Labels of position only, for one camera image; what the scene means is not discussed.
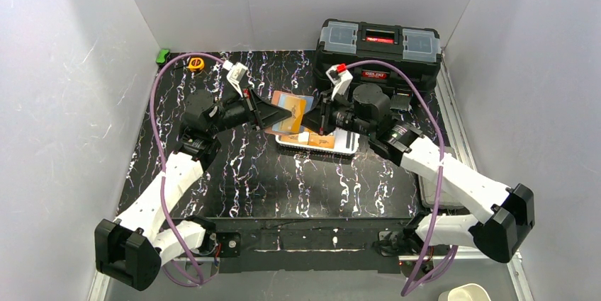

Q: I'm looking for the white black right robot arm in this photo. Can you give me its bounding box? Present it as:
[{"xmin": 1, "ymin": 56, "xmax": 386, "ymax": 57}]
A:
[{"xmin": 301, "ymin": 84, "xmax": 535, "ymax": 263}]

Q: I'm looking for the green small device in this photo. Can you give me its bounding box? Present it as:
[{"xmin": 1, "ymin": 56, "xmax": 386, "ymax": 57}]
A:
[{"xmin": 155, "ymin": 48, "xmax": 171, "ymax": 67}]

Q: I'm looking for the yellow tape measure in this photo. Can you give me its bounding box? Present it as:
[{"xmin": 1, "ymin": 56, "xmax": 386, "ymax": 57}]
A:
[{"xmin": 187, "ymin": 57, "xmax": 205, "ymax": 72}]

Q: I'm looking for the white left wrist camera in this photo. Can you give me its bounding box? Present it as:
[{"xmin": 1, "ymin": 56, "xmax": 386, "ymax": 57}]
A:
[{"xmin": 223, "ymin": 60, "xmax": 248, "ymax": 97}]

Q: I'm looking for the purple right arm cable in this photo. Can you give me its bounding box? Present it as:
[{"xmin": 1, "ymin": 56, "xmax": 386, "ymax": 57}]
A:
[{"xmin": 344, "ymin": 59, "xmax": 459, "ymax": 297}]

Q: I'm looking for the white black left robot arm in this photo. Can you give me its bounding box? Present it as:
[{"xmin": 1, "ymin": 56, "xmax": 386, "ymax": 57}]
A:
[{"xmin": 94, "ymin": 88, "xmax": 292, "ymax": 291}]

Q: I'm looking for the black red toolbox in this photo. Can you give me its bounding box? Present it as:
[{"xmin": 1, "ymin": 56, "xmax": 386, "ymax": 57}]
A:
[{"xmin": 312, "ymin": 18, "xmax": 442, "ymax": 110}]

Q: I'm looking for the aluminium frame rail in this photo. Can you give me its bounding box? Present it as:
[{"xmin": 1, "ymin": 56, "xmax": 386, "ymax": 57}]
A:
[{"xmin": 89, "ymin": 62, "xmax": 534, "ymax": 301}]

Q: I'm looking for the brown leather card holder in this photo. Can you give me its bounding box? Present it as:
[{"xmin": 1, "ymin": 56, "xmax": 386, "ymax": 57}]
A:
[{"xmin": 265, "ymin": 91, "xmax": 315, "ymax": 137}]

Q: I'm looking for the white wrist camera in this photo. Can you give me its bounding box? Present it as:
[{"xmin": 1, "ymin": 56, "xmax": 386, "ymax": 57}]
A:
[
  {"xmin": 223, "ymin": 60, "xmax": 248, "ymax": 97},
  {"xmin": 325, "ymin": 64, "xmax": 353, "ymax": 101}
]

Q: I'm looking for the white plastic basket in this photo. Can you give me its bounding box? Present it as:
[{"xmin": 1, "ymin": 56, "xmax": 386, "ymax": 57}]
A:
[{"xmin": 276, "ymin": 129, "xmax": 360, "ymax": 156}]

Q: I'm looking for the white grey credit card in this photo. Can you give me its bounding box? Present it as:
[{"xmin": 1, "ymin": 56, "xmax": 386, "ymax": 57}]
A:
[{"xmin": 334, "ymin": 130, "xmax": 359, "ymax": 154}]

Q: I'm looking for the orange credit card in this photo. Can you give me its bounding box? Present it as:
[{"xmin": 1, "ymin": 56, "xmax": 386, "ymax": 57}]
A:
[
  {"xmin": 272, "ymin": 93, "xmax": 307, "ymax": 134},
  {"xmin": 307, "ymin": 132, "xmax": 335, "ymax": 149}
]

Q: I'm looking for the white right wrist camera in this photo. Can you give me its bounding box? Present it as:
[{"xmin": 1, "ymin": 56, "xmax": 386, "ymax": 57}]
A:
[{"xmin": 325, "ymin": 64, "xmax": 353, "ymax": 101}]

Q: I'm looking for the white plastic cup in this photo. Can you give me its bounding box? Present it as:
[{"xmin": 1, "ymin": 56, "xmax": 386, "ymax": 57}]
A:
[{"xmin": 437, "ymin": 283, "xmax": 491, "ymax": 301}]

